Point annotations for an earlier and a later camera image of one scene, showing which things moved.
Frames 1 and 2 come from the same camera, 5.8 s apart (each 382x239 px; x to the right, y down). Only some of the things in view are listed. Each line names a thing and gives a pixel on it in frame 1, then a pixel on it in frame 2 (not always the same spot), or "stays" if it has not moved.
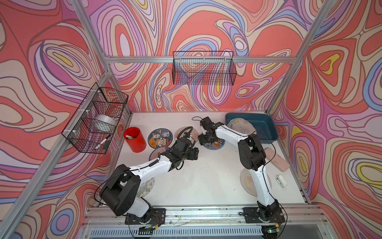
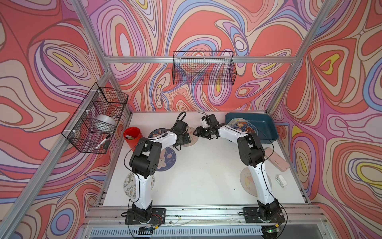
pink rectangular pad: x=278 y=161 stays
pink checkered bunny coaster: x=188 y=131 stays
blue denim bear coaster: x=215 y=145 → x=242 y=125
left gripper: x=194 y=154 → x=186 y=139
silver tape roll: x=104 y=123 stays
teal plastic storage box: x=265 y=130 stays
